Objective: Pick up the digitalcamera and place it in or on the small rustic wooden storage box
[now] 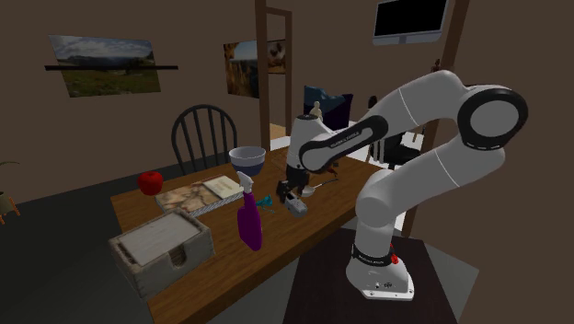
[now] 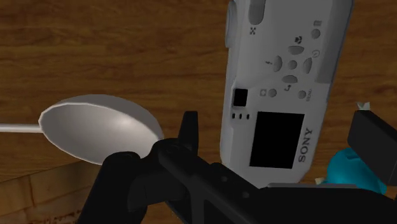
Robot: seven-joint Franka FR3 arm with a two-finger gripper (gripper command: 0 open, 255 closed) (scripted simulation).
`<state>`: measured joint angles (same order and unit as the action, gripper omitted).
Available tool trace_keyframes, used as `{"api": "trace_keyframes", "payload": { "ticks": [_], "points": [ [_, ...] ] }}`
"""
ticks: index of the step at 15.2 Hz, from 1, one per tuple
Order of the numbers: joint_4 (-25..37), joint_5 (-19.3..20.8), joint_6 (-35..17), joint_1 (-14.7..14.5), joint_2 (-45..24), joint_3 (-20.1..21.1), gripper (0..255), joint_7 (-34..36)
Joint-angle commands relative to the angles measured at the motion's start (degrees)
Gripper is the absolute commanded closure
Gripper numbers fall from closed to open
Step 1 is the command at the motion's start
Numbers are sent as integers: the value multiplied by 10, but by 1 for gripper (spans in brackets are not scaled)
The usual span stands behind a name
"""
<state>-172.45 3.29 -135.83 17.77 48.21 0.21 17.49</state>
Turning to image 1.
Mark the wooden table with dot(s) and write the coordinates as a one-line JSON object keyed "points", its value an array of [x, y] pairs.
{"points": [[287, 238]]}

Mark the cat wall picture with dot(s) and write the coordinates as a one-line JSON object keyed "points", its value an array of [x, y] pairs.
{"points": [[276, 56]]}

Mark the landscape wall picture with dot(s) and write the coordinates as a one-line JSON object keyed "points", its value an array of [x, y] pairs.
{"points": [[107, 67]]}

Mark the teal small object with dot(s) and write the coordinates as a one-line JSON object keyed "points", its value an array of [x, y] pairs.
{"points": [[265, 202]]}

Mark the brown door frame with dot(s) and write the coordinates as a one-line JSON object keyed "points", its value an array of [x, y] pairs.
{"points": [[262, 67]]}

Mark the dark blue armchair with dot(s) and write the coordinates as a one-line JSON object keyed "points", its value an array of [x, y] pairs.
{"points": [[334, 107]]}

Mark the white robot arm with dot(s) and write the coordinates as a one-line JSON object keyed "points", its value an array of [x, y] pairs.
{"points": [[448, 161]]}

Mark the beige small figure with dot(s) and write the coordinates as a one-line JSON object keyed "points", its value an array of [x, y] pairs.
{"points": [[316, 111]]}

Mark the dark robot stand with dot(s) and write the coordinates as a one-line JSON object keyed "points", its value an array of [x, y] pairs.
{"points": [[323, 287]]}

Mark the black spindle-back chair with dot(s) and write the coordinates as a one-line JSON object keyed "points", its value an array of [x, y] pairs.
{"points": [[204, 134]]}

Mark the small beige book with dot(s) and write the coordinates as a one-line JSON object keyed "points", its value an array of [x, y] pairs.
{"points": [[223, 186]]}

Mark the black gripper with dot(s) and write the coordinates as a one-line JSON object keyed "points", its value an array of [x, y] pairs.
{"points": [[297, 176]]}

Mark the blue and white bowl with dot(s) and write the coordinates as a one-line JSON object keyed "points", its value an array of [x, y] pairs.
{"points": [[247, 159]]}

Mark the grey wooden coaster box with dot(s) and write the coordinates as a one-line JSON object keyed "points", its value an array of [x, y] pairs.
{"points": [[179, 273]]}

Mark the black wall screen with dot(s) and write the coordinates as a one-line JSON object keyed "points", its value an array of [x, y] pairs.
{"points": [[410, 18]]}

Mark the red apple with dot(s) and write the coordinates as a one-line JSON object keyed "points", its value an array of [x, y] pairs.
{"points": [[150, 182]]}

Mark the purple spray bottle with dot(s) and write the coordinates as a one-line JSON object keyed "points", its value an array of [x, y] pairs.
{"points": [[249, 224]]}

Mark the large map-print book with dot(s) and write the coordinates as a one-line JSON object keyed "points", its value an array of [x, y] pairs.
{"points": [[188, 198]]}

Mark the silver ladle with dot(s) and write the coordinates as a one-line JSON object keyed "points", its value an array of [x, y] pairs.
{"points": [[307, 192]]}

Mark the canyon wall picture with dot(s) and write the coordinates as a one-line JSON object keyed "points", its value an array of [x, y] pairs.
{"points": [[240, 69]]}

